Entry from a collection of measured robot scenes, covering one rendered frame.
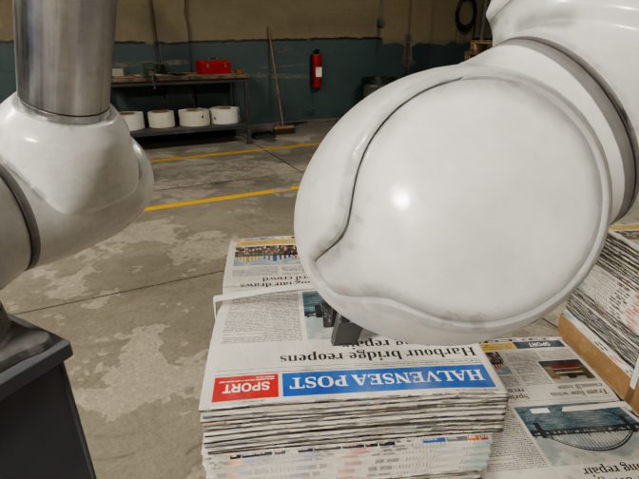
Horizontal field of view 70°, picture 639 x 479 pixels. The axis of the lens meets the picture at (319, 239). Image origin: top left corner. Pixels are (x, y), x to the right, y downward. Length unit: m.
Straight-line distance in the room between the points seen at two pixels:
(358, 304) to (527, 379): 0.73
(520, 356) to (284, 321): 0.52
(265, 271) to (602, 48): 0.50
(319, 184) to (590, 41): 0.13
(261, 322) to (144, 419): 1.52
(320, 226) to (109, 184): 0.52
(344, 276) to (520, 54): 0.12
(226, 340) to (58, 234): 0.27
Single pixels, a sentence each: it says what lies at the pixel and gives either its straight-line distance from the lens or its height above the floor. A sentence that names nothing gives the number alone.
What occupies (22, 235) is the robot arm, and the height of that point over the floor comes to 1.15.
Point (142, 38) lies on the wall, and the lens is 6.91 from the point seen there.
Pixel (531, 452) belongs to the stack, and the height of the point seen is 0.83.
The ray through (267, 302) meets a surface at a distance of 0.57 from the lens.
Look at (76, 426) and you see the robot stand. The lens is 0.76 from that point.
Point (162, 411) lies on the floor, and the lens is 2.03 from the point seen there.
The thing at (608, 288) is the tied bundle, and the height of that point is 0.98.
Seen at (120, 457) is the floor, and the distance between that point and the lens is 1.92.
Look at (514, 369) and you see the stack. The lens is 0.89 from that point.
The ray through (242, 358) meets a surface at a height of 1.06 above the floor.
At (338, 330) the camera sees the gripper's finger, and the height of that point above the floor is 1.11.
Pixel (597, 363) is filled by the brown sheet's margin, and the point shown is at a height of 0.85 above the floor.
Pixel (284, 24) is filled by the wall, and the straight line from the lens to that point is 7.40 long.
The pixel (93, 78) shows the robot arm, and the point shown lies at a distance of 0.61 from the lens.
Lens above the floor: 1.36
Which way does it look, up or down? 24 degrees down
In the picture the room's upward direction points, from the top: straight up
